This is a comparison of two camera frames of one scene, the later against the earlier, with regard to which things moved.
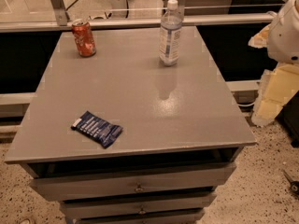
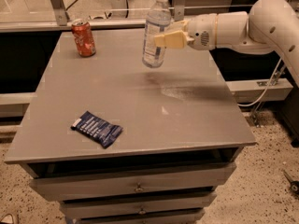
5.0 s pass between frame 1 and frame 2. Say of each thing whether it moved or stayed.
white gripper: moved
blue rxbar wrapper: stayed
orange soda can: stayed
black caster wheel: stayed
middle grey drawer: stayed
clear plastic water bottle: moved
